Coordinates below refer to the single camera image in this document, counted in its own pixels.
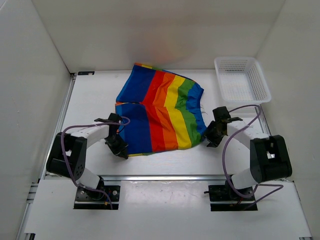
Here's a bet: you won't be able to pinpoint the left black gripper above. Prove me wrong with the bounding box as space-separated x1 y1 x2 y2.
104 133 128 159

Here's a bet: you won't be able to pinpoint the rainbow striped shorts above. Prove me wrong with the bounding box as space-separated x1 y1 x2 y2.
115 63 207 156

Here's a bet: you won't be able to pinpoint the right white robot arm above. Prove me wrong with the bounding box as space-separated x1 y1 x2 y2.
203 106 293 200

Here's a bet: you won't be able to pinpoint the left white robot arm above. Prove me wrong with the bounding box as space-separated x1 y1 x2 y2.
46 113 130 200

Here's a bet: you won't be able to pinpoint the white plastic basket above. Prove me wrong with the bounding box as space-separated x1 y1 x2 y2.
214 56 272 105

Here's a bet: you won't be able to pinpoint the black label sticker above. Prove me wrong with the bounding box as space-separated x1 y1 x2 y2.
77 71 95 76

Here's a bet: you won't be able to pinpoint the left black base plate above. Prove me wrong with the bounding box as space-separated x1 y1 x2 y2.
73 184 121 210

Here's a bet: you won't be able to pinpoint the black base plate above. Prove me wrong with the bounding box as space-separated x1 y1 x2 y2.
203 181 258 212
73 184 121 210

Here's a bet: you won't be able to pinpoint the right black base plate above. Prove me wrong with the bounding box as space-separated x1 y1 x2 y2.
203 181 258 212

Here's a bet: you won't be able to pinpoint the aluminium front rail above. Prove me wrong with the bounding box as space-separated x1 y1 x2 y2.
44 174 286 182

